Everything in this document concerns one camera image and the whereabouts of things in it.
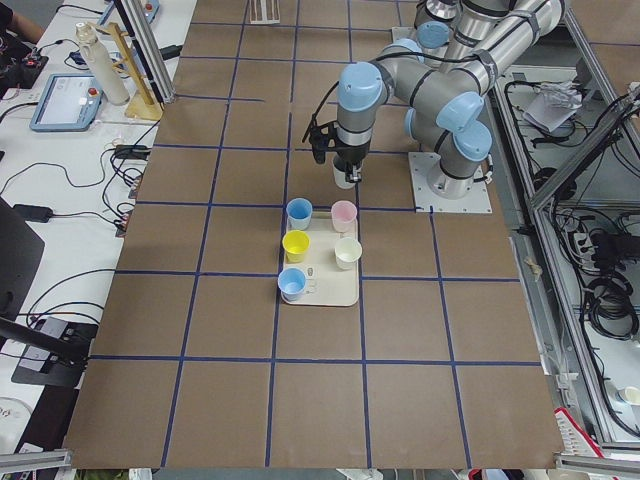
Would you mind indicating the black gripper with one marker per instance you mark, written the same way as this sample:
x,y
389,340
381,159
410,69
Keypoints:
x,y
351,154

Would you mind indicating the grey plastic cup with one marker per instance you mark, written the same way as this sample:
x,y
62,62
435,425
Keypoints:
x,y
340,178

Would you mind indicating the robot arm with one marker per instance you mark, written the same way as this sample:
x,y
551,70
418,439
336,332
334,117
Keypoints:
x,y
433,22
443,71

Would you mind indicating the pink plastic cup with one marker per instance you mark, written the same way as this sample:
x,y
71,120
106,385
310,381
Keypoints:
x,y
343,215

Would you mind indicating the light blue inner cup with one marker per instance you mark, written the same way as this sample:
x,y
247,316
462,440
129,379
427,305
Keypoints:
x,y
299,213

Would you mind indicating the pale green plastic cup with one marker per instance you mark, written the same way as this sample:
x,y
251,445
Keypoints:
x,y
347,252

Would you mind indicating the yellow plastic cup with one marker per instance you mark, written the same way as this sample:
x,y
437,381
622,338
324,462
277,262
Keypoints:
x,y
296,244

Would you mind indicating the light blue corner cup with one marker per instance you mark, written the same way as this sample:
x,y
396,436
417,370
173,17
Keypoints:
x,y
291,284

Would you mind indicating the cream plastic tray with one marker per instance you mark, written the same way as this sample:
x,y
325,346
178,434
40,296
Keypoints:
x,y
326,284

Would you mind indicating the crumpled paper sheets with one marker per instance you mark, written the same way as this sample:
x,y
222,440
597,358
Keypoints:
x,y
554,104

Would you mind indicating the wooden stand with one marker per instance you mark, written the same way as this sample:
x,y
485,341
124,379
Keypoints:
x,y
142,104

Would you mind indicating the white water bottle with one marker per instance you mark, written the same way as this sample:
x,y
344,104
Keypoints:
x,y
97,58

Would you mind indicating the blue teach pendant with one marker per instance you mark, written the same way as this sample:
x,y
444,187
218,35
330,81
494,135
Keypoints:
x,y
69,103

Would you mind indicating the black power adapter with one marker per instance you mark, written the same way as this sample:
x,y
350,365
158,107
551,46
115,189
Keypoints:
x,y
34,213

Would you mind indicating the black monitor stand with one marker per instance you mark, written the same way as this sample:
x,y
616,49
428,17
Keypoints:
x,y
56,351

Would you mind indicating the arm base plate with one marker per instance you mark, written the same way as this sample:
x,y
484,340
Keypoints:
x,y
434,192

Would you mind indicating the aluminium frame post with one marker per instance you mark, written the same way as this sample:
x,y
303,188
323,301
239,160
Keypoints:
x,y
135,22

